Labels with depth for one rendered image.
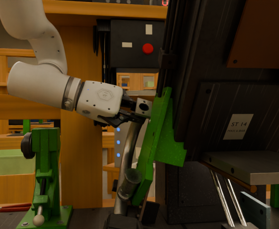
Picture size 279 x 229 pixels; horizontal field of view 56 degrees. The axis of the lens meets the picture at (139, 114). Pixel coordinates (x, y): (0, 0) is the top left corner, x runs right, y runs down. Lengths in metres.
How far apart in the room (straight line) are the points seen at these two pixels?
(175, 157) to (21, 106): 0.65
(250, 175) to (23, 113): 0.82
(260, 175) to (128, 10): 0.60
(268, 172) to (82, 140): 0.63
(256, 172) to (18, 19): 0.50
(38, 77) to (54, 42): 0.10
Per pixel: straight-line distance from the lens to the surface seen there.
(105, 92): 0.66
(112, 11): 0.85
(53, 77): 0.65
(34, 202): 0.76
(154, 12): 0.86
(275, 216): 0.95
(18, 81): 0.66
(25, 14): 0.59
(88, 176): 0.95
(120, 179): 0.68
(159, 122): 0.56
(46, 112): 1.03
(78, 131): 0.92
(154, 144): 0.56
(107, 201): 1.04
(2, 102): 1.07
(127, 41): 0.84
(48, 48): 0.72
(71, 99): 0.64
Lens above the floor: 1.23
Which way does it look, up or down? 2 degrees down
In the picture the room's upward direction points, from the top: straight up
